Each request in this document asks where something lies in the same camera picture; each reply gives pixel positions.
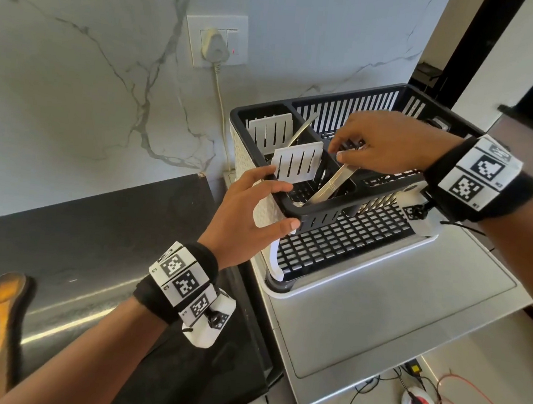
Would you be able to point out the person's right hand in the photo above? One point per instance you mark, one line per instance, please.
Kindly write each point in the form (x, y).
(392, 143)

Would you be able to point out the person's left hand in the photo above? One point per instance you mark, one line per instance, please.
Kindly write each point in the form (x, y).
(242, 216)

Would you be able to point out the steel tablespoon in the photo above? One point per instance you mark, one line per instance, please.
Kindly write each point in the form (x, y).
(303, 130)

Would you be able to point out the white and black dish rack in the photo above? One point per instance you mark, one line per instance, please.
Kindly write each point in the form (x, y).
(351, 244)

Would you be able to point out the orange wooden spoon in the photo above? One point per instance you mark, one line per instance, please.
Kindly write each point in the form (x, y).
(5, 293)

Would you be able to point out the person's right forearm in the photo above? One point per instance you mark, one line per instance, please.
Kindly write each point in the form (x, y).
(526, 259)

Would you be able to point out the black stone countertop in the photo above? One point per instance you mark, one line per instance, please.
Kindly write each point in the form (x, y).
(105, 232)

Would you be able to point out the black left wristband white markers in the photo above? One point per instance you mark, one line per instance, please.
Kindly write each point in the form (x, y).
(180, 278)

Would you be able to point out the black wristband white markers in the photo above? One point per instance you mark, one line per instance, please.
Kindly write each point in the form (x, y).
(180, 278)
(482, 176)

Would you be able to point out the black right wristband white markers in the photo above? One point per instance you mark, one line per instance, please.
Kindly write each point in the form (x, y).
(482, 176)

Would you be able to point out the white power plug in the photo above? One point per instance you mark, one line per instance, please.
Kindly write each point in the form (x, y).
(215, 46)

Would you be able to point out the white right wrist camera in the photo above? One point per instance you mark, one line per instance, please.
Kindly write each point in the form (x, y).
(421, 217)

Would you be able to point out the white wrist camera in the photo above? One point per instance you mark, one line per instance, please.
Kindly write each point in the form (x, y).
(214, 325)
(421, 217)

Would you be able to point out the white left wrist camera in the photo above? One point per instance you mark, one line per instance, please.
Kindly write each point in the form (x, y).
(214, 325)

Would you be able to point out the white wall socket with plug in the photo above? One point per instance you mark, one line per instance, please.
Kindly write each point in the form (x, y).
(221, 23)

